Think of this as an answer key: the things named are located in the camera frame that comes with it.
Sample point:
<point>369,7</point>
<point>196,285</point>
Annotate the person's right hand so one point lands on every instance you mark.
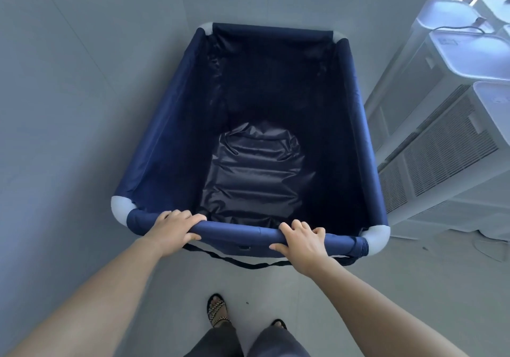
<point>307,249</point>

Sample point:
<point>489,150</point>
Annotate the person's left hand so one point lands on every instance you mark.
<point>175,231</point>

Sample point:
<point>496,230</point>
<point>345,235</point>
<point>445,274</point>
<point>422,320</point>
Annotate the navy fabric laundry cart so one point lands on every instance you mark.
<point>263,89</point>

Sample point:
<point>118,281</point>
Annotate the person's right forearm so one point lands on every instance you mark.
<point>382,313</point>

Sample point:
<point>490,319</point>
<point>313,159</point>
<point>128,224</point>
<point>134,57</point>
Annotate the person's left forearm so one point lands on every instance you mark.
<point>87,309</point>

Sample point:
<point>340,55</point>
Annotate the person's grey trousers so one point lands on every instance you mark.
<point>275,344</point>

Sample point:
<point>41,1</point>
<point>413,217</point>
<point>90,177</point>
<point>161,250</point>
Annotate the black woven sandal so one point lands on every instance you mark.
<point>279,324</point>
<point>217,311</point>

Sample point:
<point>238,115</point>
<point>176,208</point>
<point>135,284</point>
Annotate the white air purifier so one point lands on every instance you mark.
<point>496,8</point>
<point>450,157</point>
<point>474,53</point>
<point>446,14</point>
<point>458,217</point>

